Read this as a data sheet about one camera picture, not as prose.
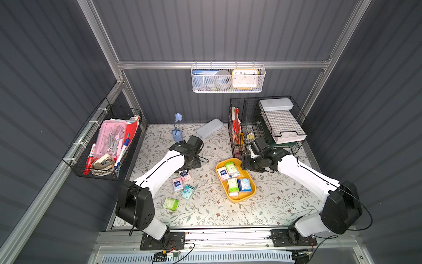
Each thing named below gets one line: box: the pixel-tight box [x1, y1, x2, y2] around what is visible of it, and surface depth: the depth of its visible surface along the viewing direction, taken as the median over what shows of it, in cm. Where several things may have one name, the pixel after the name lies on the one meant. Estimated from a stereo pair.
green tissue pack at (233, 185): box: [227, 177, 240, 193], surface depth 88 cm
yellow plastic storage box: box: [215, 157, 257, 203], surface depth 88 cm
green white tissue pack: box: [224, 161, 241, 179], surface depth 93 cm
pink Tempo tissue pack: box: [171, 177, 184, 192], surface depth 90 cm
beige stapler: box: [91, 154, 115, 170], surface depth 65 cm
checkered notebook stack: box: [259, 104, 308, 145], surface depth 93 cm
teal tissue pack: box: [180, 184, 196, 200], surface depth 88 cm
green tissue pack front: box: [162, 196, 180, 212], surface depth 84 cm
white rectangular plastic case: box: [195, 118, 224, 139], surface depth 119 cm
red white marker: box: [82, 143, 97, 175], surface depth 66 cm
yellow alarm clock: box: [231, 68, 260, 91], surface depth 90 cm
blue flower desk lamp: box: [172, 112, 183, 143], surface depth 107 cm
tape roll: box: [214, 69, 233, 91], surface depth 89 cm
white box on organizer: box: [259, 97, 294, 111], surface depth 102 cm
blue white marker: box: [114, 133, 130, 170], surface depth 71 cm
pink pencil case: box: [94, 119, 127, 162], surface depth 73 cm
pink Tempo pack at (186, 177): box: [180, 171, 192, 183], surface depth 93 cm
